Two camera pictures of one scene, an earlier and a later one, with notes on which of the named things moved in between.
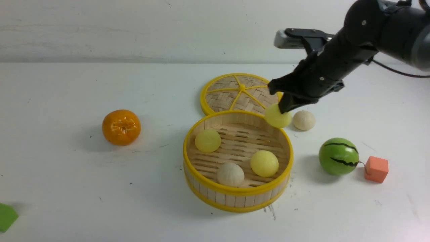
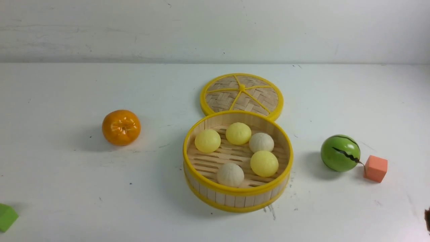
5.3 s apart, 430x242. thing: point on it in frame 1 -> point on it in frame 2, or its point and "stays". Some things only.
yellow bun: x=264 y=163 stays
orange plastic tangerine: x=121 y=127 stays
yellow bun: x=275 y=118 -> x=238 y=133
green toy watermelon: x=338 y=156 stays
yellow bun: x=208 y=141 stays
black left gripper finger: x=287 y=103 -> x=427 y=215
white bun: x=304 y=120 -> x=261 y=141
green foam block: x=8 y=216 stays
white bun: x=230 y=175 stays
